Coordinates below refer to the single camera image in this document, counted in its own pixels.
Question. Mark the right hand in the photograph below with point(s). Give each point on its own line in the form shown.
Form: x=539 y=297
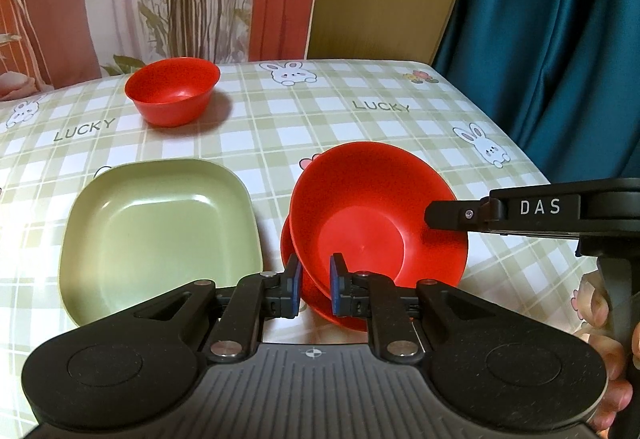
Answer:
x=592 y=307

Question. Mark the green plaid bunny tablecloth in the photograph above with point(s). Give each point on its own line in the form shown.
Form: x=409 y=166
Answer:
x=264 y=131

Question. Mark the teal curtain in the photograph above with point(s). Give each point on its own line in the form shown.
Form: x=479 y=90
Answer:
x=559 y=77

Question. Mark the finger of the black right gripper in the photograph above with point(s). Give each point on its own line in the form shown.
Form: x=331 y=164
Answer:
x=463 y=215

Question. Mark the red plastic bowl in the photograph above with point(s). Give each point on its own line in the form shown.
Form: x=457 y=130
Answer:
x=366 y=201
x=173 y=92
x=310 y=293

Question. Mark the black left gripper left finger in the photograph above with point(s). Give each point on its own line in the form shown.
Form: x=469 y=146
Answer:
x=257 y=298

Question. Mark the green square plate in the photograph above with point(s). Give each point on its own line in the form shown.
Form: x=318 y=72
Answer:
x=140 y=230

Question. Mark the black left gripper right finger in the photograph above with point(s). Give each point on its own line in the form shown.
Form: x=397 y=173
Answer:
x=374 y=298

